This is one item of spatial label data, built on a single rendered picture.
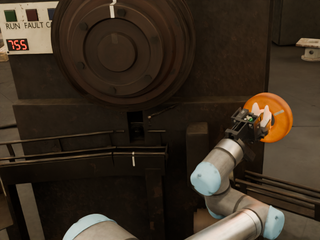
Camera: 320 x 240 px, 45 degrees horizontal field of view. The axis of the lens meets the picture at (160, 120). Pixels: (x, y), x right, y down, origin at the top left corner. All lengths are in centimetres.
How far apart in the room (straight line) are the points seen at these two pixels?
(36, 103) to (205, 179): 82
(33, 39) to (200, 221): 88
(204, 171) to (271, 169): 170
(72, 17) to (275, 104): 67
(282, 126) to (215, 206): 32
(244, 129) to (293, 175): 158
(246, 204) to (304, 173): 166
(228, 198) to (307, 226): 124
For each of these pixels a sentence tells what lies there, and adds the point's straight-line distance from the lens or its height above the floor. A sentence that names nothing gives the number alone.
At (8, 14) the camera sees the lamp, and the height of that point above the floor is 121.
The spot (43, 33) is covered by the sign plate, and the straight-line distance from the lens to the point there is 147.
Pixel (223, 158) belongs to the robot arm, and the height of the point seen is 90.
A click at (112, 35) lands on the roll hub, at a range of 115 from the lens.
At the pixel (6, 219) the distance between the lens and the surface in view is 140.
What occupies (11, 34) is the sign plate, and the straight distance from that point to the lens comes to 152.
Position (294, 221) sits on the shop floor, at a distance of 225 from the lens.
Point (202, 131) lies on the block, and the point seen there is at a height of 80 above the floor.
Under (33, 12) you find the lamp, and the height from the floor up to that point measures 121.
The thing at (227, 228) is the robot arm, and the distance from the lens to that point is 88.
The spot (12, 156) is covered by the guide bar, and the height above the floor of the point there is 66.
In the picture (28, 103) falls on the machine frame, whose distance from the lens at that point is 156.
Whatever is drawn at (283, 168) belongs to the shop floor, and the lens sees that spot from 267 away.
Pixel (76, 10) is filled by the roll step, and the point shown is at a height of 123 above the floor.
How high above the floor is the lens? 142
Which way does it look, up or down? 26 degrees down
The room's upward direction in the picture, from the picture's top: 4 degrees counter-clockwise
